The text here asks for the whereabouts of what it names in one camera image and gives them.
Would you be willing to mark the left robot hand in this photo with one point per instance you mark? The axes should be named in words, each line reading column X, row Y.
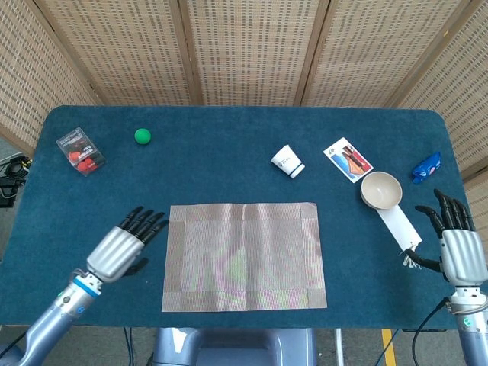
column 114, row 251

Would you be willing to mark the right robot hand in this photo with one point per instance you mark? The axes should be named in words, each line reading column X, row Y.
column 463, row 255

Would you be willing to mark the beige bowl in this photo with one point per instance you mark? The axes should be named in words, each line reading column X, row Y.
column 381, row 190

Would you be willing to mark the brown woven placemat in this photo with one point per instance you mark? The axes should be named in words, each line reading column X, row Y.
column 244, row 259

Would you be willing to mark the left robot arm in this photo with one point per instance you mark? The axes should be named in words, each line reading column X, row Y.
column 53, row 316

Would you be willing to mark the white bookmark with tassel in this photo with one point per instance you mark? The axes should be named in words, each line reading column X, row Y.
column 400, row 226

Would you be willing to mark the blue snack packet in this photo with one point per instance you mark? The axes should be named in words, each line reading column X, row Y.
column 426, row 168

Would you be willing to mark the clear box of earplugs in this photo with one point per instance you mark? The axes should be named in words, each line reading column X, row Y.
column 81, row 152

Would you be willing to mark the yellow floor tape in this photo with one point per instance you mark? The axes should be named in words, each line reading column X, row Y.
column 388, row 347

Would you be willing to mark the green ball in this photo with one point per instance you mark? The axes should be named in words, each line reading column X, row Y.
column 142, row 136

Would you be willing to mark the black floor box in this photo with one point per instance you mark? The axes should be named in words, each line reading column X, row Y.
column 7, row 194

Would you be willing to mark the blue carpet table cover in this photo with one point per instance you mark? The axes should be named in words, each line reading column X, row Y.
column 209, row 160

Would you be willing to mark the illustrated picture card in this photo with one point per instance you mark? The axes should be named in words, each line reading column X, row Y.
column 348, row 160

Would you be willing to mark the blue-grey robot torso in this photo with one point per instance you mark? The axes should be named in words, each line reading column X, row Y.
column 232, row 348

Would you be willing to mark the white table leg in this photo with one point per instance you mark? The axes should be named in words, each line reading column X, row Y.
column 339, row 348

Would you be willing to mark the white paper cup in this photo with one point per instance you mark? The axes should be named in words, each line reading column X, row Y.
column 286, row 160

